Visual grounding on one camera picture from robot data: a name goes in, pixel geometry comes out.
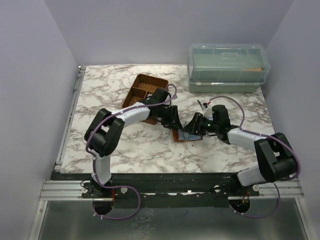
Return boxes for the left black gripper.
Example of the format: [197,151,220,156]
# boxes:
[156,104,183,131]

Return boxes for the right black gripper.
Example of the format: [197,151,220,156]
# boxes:
[181,112,220,137]

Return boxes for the brown leather card holder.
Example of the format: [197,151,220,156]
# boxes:
[172,129,203,143]

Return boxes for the brown woven basket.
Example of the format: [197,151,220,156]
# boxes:
[121,73,169,126]

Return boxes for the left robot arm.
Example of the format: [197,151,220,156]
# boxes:
[84,84,178,198]

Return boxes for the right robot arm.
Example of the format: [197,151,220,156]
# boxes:
[181,105,299,196]

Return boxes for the clear lidded plastic box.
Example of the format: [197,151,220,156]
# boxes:
[187,43,271,93]

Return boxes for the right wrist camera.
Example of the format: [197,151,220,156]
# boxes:
[203,106,213,120]

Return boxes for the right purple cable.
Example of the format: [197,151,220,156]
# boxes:
[203,96,300,220]

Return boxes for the purple cable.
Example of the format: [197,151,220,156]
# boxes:
[86,84,179,221]
[203,96,300,220]

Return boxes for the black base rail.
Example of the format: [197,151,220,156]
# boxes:
[51,171,261,208]

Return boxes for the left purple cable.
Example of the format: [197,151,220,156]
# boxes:
[86,84,179,221]

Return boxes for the aluminium side rail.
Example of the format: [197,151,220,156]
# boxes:
[53,66,87,172]

